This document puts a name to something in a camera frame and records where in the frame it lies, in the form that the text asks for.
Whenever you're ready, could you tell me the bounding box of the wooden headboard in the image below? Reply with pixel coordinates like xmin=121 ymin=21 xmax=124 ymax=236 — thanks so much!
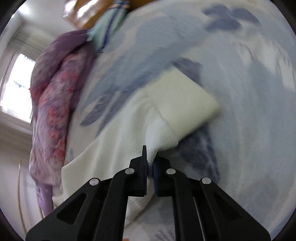
xmin=62 ymin=0 xmax=154 ymax=29

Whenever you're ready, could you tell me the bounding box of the teal striped cloth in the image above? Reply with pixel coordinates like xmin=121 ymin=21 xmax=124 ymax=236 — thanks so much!
xmin=87 ymin=0 xmax=130 ymax=54

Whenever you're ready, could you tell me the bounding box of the bright window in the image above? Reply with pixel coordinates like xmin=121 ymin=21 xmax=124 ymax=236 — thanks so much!
xmin=1 ymin=53 xmax=35 ymax=123

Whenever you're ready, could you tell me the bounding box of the blue floral bed sheet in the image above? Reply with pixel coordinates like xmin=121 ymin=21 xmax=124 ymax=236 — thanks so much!
xmin=68 ymin=1 xmax=295 ymax=238

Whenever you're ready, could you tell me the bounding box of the white knit sweater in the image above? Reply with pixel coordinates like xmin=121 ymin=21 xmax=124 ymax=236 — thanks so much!
xmin=52 ymin=69 xmax=223 ymax=228

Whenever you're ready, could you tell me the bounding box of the purple floral quilt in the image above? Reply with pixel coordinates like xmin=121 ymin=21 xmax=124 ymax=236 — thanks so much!
xmin=29 ymin=29 xmax=95 ymax=216

